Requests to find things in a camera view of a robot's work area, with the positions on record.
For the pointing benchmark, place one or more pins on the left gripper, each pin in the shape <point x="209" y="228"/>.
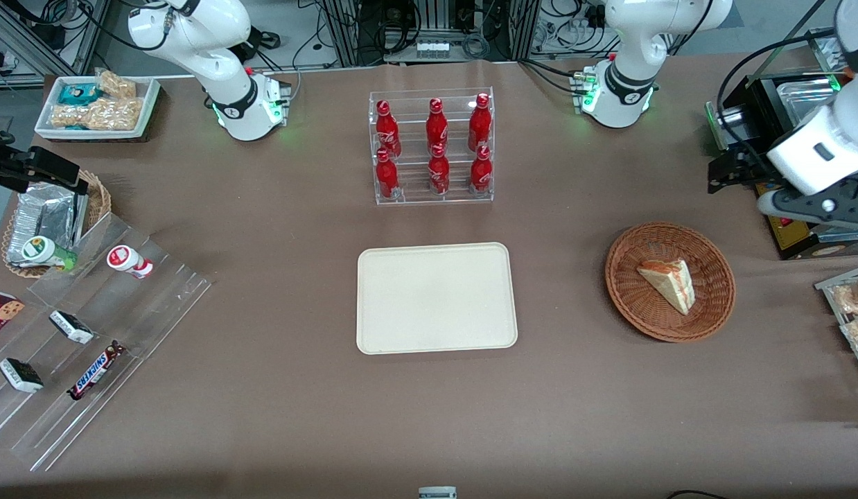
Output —
<point x="750" y="162"/>

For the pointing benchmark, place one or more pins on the triangle sandwich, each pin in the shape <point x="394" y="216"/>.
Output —
<point x="671" y="284"/>

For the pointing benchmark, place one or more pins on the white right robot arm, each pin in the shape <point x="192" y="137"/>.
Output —
<point x="214" y="62"/>

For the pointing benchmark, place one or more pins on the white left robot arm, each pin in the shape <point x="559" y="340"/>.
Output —
<point x="633" y="62"/>

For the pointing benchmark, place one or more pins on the small brown wicker basket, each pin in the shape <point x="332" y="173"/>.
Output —
<point x="100" y="197"/>

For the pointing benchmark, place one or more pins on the white rectangular snack tray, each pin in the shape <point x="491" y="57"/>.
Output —
<point x="51" y="97"/>

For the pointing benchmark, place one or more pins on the silver metal tray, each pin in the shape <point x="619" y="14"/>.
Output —
<point x="807" y="93"/>

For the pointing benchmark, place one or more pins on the grey tray with snacks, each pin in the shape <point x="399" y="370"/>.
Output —
<point x="834" y="284"/>

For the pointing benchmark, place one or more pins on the large brown wicker basket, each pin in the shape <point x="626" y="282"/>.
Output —
<point x="637" y="305"/>

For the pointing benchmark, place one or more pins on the cream plastic serving tray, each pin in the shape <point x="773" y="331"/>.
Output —
<point x="436" y="298"/>

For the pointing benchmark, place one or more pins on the silver foil packet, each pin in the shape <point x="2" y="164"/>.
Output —
<point x="44" y="215"/>

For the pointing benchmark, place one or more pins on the black control box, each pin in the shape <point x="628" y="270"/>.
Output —
<point x="762" y="111"/>

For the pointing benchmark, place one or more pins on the large rice cracker bag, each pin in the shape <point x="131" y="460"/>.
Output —
<point x="100" y="114"/>

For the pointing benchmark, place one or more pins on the teal snack packet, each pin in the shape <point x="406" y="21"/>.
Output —
<point x="79" y="93"/>

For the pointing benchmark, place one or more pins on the green white yogurt bottle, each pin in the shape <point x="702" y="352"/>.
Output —
<point x="44" y="251"/>

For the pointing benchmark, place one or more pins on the small rice cracker bag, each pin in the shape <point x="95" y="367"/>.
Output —
<point x="117" y="84"/>

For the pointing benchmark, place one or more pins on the red white yogurt bottle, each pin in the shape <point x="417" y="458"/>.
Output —
<point x="127" y="260"/>

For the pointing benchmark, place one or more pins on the thin diagonal metal rod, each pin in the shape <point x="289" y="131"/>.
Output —
<point x="782" y="45"/>

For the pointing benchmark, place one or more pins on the red cookie package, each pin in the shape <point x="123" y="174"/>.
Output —
<point x="3" y="312"/>

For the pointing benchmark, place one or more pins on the black white chocolate bar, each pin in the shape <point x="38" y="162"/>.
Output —
<point x="21" y="375"/>
<point x="72" y="327"/>

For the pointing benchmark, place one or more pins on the clear acrylic stepped display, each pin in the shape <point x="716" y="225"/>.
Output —
<point x="145" y="312"/>

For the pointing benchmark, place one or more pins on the Snickers chocolate bar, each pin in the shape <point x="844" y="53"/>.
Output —
<point x="96" y="371"/>

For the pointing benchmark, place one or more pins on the red cola bottle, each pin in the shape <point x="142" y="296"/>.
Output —
<point x="436" y="127"/>
<point x="481" y="172"/>
<point x="439" y="173"/>
<point x="479" y="123"/>
<point x="386" y="177"/>
<point x="387" y="130"/>

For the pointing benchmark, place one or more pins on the aluminium equipment rack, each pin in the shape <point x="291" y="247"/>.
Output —
<point x="346" y="31"/>

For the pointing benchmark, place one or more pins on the white power strip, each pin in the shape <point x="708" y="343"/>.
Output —
<point x="432" y="50"/>

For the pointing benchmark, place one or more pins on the clear acrylic bottle rack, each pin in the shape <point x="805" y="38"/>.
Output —
<point x="408" y="194"/>

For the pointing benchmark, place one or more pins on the small white grey device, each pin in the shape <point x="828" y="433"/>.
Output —
<point x="437" y="493"/>

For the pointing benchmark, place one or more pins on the aluminium profile frame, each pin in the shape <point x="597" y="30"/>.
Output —
<point x="27" y="38"/>

